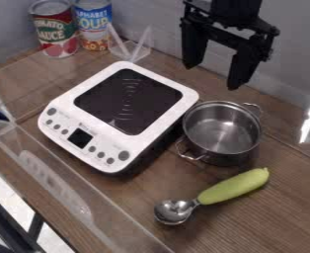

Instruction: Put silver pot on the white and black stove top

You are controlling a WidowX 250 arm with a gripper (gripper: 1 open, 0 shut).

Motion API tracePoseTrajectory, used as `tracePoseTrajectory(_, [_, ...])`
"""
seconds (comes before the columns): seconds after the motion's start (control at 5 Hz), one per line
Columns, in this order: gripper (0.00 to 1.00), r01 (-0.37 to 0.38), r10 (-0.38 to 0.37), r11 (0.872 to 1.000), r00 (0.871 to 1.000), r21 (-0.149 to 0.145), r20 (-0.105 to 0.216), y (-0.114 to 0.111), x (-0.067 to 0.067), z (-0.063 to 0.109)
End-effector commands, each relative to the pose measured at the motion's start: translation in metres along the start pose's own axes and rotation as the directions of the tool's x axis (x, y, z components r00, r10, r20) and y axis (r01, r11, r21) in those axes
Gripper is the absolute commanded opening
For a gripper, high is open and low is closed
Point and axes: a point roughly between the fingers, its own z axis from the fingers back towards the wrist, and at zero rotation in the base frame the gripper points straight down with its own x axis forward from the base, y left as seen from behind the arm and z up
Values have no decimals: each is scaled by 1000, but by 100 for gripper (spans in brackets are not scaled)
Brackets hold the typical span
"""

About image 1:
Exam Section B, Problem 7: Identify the clear acrylic corner bracket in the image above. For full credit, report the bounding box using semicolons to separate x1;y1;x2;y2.
106;25;153;63

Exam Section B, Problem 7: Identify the clear acrylic front barrier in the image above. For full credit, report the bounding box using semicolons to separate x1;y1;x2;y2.
0;98;173;253

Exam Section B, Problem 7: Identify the black table frame leg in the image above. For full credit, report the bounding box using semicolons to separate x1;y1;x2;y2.
0;204;46;253

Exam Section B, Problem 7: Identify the silver steel pot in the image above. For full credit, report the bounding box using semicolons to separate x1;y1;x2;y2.
175;101;261;167

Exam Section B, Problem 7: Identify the tomato sauce can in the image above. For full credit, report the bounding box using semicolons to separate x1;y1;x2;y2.
29;0;78;58

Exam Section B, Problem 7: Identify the alphabet soup can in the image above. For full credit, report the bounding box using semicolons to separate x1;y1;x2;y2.
73;0;112;51

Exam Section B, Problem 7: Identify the white and black stove top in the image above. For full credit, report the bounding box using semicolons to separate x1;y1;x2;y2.
38;61;199;175

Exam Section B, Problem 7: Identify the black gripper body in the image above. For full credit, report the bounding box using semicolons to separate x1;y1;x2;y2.
181;0;280;37

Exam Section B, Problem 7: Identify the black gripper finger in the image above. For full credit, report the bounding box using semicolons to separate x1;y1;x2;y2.
180;18;208;69
227;35;273;90

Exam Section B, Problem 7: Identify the green handled ice cream scoop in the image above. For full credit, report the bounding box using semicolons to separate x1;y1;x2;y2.
154;168;269;225

